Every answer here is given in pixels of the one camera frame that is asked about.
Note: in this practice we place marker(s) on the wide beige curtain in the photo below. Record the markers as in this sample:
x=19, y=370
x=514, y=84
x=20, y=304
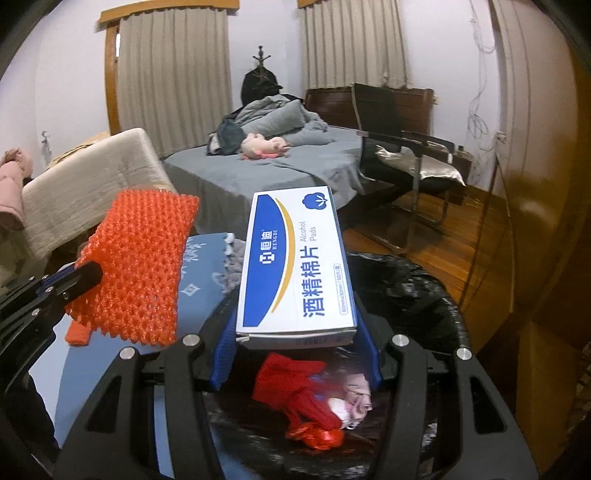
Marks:
x=175, y=83

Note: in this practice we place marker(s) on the dark wooden headboard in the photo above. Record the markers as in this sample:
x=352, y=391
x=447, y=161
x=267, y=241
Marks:
x=332, y=104

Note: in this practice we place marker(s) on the woven wicker item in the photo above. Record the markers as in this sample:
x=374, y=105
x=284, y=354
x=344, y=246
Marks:
x=74, y=152

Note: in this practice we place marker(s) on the dark wooden bedside cabinet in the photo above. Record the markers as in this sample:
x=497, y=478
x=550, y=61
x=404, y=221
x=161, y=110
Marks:
x=464, y=166

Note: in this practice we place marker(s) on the blue and white cardboard box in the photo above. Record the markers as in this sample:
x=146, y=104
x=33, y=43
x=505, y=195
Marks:
x=295, y=267

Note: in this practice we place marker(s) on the grey duvet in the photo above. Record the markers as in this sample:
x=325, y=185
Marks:
x=286, y=115

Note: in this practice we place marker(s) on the red knitted cloth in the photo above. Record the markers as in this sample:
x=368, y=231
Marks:
x=281, y=378

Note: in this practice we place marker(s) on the blue patterned floor mat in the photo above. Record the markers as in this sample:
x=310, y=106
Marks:
x=203, y=286

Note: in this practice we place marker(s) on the orange foam mesh sleeve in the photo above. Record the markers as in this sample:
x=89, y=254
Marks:
x=138, y=258

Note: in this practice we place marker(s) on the dark clothes pile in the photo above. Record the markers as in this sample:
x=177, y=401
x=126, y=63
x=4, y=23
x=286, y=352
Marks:
x=228, y=136

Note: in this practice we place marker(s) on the trash bin with black liner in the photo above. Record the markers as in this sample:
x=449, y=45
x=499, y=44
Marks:
x=415, y=295

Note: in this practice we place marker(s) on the short wooden curtain pelmet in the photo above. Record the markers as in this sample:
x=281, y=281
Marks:
x=307, y=3

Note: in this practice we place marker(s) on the silver cushion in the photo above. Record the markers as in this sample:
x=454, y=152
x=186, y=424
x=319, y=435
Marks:
x=429, y=170

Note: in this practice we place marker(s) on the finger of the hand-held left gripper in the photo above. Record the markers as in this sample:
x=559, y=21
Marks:
x=85, y=274

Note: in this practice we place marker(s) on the narrow beige curtain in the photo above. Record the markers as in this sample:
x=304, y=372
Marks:
x=355, y=41

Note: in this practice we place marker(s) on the wooden window frame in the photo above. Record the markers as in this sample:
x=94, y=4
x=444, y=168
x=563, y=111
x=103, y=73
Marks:
x=111, y=83

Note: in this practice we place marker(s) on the red shiny plastic bag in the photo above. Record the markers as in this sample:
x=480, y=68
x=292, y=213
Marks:
x=318, y=438

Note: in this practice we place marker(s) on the pink padded jacket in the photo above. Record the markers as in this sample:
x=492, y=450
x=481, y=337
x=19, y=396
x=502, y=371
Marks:
x=11, y=184

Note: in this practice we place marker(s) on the grey fringed floor cloth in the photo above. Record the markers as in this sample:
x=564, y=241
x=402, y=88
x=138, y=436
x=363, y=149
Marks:
x=234, y=263

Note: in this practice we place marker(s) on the white wall socket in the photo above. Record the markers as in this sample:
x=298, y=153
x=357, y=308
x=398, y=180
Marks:
x=500, y=137

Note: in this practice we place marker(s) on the metal wall fixture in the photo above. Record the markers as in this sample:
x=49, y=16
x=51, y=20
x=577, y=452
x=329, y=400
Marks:
x=45, y=138

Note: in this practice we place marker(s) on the pink plush toy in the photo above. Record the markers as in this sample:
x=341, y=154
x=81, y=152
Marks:
x=261, y=145

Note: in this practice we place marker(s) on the bed with grey sheet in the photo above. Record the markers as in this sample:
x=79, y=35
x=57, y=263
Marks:
x=277, y=175

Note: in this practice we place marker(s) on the long wooden curtain pelmet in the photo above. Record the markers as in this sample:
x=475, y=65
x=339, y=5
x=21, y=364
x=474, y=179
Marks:
x=138, y=11

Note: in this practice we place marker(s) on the pink sponge cloth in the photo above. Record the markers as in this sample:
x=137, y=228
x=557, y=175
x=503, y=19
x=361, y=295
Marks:
x=358, y=392

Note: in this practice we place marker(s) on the black hanging coat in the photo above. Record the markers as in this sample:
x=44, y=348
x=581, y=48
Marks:
x=251, y=90

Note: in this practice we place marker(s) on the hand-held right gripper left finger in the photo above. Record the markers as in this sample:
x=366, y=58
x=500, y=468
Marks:
x=224, y=357

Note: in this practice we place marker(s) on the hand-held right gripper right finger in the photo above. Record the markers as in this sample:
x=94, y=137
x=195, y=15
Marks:
x=370, y=357

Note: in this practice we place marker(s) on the black cantilever chair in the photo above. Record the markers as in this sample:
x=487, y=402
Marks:
x=378, y=110

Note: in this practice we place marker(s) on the wooden door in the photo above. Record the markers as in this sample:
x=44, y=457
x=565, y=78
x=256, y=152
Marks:
x=545, y=230

